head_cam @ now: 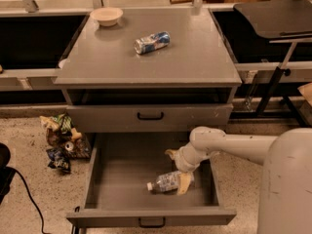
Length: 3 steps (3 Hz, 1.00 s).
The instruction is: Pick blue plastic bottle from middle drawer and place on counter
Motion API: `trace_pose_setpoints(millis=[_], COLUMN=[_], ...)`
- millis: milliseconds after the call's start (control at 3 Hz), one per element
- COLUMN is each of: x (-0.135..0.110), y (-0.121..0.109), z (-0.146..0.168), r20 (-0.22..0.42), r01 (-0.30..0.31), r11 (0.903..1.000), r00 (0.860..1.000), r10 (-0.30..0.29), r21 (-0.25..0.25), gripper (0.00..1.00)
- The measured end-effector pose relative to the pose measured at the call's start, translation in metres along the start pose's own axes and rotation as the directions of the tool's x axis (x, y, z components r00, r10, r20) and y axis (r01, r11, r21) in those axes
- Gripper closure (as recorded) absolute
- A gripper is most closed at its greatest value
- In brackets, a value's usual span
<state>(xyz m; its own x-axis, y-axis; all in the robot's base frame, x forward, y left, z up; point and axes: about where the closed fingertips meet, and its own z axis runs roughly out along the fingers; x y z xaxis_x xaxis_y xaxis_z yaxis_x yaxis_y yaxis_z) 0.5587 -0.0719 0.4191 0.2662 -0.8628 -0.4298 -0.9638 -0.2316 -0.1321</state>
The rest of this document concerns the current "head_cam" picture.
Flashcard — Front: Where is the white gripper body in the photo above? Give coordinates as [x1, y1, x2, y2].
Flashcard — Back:
[175, 143, 218, 173]

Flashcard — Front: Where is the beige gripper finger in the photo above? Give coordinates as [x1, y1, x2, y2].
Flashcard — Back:
[177, 173, 192, 195]
[165, 149, 177, 160]

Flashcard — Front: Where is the clear blue plastic water bottle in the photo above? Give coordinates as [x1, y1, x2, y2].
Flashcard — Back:
[146, 171, 182, 195]

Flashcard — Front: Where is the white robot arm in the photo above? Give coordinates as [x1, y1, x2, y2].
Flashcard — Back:
[166, 127, 312, 234]

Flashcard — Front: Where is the grey drawer cabinet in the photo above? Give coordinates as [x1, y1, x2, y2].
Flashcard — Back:
[54, 6, 243, 151]

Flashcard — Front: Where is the open grey middle drawer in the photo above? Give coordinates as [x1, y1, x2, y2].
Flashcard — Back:
[67, 132, 236, 228]

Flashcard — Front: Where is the wooden stick on back counter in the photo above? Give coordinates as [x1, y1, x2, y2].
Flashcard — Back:
[170, 0, 193, 4]

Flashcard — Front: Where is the small can on floor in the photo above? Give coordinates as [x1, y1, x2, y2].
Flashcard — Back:
[65, 141, 74, 151]

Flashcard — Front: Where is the dark blue snack bag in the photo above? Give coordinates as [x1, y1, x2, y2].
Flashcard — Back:
[46, 147, 71, 173]

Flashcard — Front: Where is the crushed blue soda can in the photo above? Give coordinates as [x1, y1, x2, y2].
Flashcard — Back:
[134, 31, 171, 55]

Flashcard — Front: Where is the green chip bag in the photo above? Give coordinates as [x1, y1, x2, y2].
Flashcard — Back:
[40, 114, 73, 134]

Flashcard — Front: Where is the brown snack bag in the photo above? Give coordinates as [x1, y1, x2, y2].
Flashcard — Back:
[46, 129, 91, 159]

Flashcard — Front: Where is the white ceramic bowl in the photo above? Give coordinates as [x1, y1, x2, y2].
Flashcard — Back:
[90, 7, 123, 26]

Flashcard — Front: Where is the black object at left edge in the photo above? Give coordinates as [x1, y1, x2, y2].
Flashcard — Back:
[0, 143, 16, 204]

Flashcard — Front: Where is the black upper drawer handle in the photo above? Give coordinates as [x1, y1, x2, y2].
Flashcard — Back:
[136, 112, 165, 121]

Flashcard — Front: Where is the black drawer handle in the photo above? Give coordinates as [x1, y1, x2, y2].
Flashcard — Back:
[138, 217, 166, 228]
[136, 112, 165, 121]

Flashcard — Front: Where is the black middle drawer handle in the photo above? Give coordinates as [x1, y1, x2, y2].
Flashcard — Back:
[138, 217, 166, 228]

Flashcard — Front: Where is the black cable on floor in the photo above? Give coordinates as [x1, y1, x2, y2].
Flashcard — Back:
[12, 167, 53, 234]

